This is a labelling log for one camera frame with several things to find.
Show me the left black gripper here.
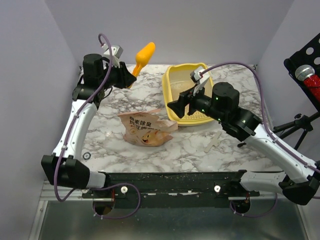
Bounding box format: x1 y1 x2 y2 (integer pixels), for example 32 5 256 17
98 59 137 89

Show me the orange plastic scoop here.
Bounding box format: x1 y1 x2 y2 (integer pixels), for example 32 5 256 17
128 42 156 88

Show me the pink cat litter bag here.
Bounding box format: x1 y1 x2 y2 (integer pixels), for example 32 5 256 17
117 108 178 147

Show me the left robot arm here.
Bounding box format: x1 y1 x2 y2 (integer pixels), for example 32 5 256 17
41 53 137 198

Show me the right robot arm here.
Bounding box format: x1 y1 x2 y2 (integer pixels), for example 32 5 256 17
167 82 320 206

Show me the yellow litter box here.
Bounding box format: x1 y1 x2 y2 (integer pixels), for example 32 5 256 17
162 62 213 127

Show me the red silver microphone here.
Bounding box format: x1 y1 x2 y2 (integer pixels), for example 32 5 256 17
294 64 320 102

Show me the black music stand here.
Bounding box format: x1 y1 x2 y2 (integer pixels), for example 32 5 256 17
256 35 320 158

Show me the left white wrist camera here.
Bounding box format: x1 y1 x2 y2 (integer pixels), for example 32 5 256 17
101 43 123 68

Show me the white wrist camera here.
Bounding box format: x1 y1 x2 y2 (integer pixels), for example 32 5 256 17
190 66 211 96
101 43 123 68

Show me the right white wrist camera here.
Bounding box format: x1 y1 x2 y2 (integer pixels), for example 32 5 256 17
190 66 211 96

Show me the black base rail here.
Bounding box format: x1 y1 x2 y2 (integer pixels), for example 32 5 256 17
82 170 260 209

